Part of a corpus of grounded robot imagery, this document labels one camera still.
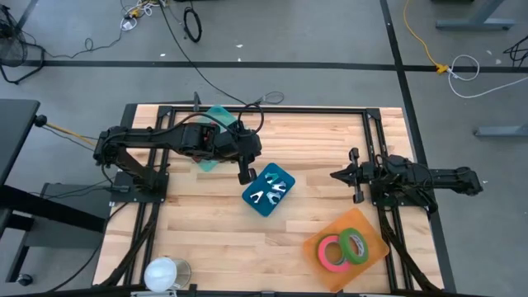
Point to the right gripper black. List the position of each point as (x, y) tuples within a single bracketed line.
[(365, 176)]

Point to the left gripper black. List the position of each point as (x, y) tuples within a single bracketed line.
[(247, 144)]

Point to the purple staple remover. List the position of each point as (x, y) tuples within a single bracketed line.
[(281, 187)]

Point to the green tape roll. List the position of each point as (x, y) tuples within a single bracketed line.
[(350, 237)]

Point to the pink tape roll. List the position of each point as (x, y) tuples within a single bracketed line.
[(323, 260)]

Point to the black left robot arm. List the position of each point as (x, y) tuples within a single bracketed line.
[(156, 136)]

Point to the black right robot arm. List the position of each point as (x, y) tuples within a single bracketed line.
[(445, 179)]

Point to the translucent teal plastic lid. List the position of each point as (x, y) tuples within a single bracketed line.
[(218, 113)]

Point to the dark teal plastic bin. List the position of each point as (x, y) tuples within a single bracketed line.
[(262, 208)]

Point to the orange translucent bin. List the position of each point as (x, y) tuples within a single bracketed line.
[(321, 276)]

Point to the white-topped metal cup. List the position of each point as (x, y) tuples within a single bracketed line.
[(163, 274)]

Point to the grey table leg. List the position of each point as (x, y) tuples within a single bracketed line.
[(474, 22), (501, 131)]

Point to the black desk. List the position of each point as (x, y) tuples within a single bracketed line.
[(16, 136)]

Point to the black floor fan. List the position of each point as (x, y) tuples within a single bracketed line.
[(12, 45)]

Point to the black aluminium table frame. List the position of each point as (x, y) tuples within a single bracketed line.
[(309, 109)]

